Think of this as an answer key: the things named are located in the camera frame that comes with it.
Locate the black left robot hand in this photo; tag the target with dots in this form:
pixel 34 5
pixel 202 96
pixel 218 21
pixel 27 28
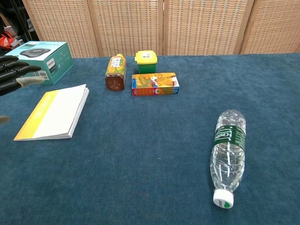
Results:
pixel 9 75

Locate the blue table cloth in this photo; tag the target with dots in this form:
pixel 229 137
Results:
pixel 150 152

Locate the orange bag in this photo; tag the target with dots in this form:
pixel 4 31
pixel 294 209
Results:
pixel 5 41

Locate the orange yellow carton box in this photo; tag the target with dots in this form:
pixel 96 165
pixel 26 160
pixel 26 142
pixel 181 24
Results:
pixel 154 84

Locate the clear water bottle green label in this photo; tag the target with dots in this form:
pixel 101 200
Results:
pixel 229 152

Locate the wooden woven folding screen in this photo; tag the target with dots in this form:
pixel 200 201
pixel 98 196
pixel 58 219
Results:
pixel 150 25

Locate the brown tea bottle yellow label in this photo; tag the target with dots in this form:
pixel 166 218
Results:
pixel 115 75

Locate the white notebook with yellow cover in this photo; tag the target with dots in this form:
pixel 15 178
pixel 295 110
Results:
pixel 56 112

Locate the teal speaker product box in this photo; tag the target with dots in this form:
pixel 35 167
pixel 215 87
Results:
pixel 47 58

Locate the green bin with yellow lid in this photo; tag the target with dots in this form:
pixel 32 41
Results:
pixel 146 64

